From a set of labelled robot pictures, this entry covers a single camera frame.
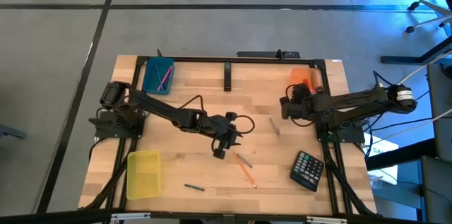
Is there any blue pen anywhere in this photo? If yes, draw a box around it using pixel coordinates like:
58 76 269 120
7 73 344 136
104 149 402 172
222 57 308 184
153 66 162 89

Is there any yellow translucent bin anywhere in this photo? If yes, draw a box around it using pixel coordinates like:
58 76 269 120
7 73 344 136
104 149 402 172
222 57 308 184
126 148 162 201

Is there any silver metal bracket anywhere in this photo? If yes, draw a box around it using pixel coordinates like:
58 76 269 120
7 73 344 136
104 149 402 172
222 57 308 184
306 216 349 224
110 212 152 222

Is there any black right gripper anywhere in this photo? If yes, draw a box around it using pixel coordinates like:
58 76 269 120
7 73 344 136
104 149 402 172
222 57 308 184
291 82 324 112

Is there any black aluminium table frame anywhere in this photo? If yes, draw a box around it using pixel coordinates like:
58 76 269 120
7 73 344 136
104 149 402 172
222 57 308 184
79 55 379 218

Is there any grey cabinet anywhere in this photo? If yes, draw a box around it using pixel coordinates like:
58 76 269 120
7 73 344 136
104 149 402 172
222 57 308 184
420 155 452 224

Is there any dark green crayon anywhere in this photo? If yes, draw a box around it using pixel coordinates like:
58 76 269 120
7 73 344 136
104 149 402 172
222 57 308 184
183 183 206 192

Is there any black upright mount post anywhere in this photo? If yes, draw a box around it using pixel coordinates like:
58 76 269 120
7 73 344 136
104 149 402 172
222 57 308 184
223 61 232 93

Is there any black right camera cable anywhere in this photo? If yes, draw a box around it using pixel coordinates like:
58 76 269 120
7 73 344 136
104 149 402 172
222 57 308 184
285 83 314 129

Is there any white cable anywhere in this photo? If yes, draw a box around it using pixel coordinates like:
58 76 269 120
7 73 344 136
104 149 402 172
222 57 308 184
369 107 452 143
395 49 452 86

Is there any black front crossbar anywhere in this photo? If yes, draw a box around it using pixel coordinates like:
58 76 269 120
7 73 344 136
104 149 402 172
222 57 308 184
0 208 452 224

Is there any pink pen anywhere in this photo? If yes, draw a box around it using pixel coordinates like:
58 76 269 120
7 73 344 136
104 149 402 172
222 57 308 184
157 65 174 92

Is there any black desk foot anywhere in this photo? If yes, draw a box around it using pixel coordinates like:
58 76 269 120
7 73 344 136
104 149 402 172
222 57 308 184
380 35 452 65

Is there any orange translucent bin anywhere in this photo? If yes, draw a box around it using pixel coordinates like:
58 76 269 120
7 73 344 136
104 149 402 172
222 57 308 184
288 67 321 107

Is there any white office chair base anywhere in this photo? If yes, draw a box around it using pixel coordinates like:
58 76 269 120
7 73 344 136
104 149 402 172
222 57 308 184
405 0 452 35

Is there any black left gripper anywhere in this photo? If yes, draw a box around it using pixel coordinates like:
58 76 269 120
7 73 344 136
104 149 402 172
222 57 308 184
210 116 232 160

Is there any black left camera cable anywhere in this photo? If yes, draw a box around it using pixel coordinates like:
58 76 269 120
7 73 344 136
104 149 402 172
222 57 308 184
176 94 256 136

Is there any black flat bar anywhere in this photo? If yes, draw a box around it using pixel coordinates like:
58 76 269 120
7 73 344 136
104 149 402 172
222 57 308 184
236 49 302 59

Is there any black calculator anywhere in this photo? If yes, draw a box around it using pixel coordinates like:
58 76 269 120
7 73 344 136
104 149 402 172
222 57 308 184
289 150 326 193

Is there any yellow pencil with eraser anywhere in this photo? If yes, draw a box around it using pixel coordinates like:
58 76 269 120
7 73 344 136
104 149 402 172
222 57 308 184
232 151 258 189

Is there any grey chair leg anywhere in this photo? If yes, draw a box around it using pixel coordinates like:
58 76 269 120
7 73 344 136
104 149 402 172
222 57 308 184
0 124 28 140

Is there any black camera cable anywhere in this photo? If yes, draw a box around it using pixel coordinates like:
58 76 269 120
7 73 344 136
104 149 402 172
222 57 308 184
176 94 256 136
285 83 314 129

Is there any grey desk top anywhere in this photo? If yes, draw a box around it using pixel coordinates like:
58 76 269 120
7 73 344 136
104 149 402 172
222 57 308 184
426 61 452 163

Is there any teal plastic bin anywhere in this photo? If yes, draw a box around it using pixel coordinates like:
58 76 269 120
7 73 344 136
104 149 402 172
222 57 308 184
142 57 176 95

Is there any white printed box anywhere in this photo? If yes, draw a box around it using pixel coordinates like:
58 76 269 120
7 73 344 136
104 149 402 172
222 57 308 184
363 134 399 186

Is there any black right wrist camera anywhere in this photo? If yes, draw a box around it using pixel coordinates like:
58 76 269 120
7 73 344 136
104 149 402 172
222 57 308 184
280 95 302 120

